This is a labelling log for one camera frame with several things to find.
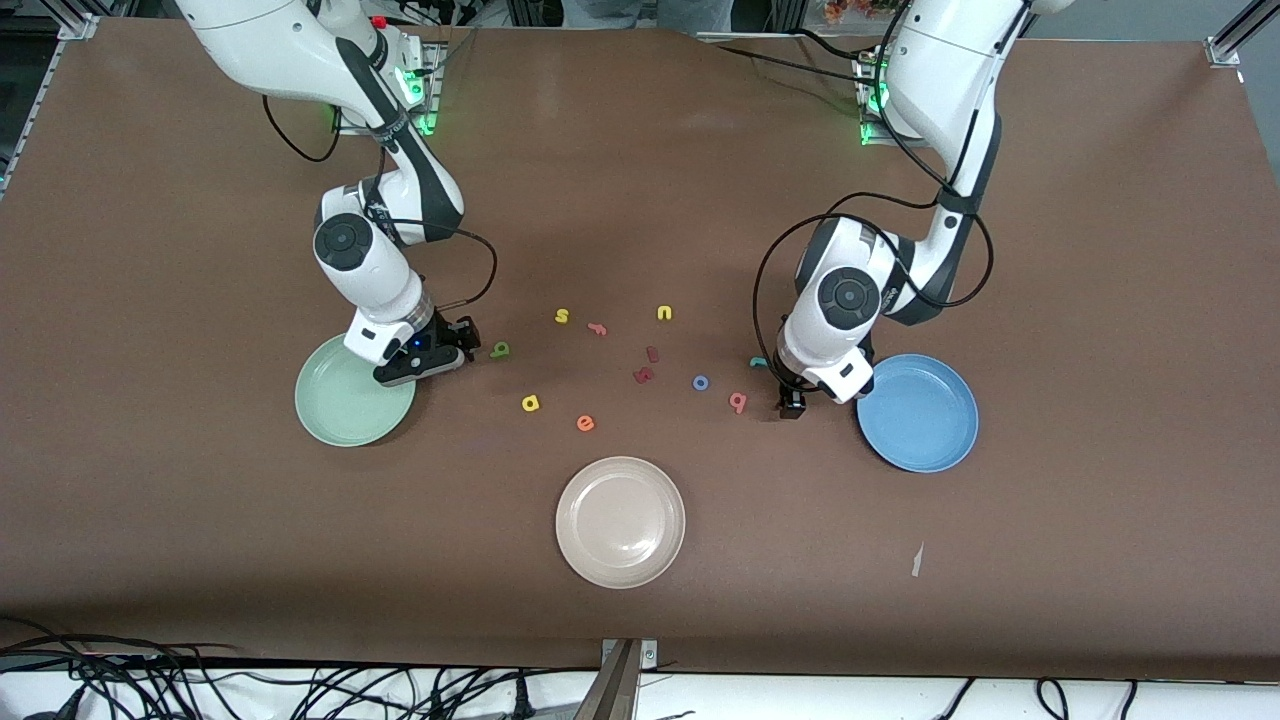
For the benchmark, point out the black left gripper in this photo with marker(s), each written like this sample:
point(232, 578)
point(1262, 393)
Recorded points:
point(792, 402)

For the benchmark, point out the metal table edge bracket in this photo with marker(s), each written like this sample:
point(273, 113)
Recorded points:
point(625, 680)

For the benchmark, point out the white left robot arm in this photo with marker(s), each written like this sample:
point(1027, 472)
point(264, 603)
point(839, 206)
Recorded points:
point(850, 300)

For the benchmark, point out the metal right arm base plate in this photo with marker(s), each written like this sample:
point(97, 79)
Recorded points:
point(432, 100)

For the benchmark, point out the blue plate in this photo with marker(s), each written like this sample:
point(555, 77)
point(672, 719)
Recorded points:
point(925, 420)

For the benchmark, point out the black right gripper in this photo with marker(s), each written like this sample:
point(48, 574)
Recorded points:
point(447, 337)

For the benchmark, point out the beige plate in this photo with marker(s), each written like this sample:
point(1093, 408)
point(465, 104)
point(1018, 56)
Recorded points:
point(620, 522)

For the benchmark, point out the grey tape scrap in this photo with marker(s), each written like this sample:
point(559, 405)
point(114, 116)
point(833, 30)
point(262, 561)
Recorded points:
point(917, 560)

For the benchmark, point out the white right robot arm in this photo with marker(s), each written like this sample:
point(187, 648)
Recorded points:
point(350, 250)

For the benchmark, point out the light green plate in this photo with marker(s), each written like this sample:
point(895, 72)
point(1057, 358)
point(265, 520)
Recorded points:
point(345, 410)

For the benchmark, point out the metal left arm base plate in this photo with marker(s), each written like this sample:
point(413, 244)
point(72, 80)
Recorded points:
point(868, 135)

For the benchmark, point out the aluminium frame profile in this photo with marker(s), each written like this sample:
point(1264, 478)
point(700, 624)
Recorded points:
point(1235, 35)
point(45, 100)

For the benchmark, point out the orange decorative object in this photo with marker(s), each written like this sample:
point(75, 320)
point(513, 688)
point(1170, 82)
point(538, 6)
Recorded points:
point(860, 8)

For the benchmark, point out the person in grey clothes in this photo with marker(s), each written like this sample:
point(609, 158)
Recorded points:
point(650, 12)

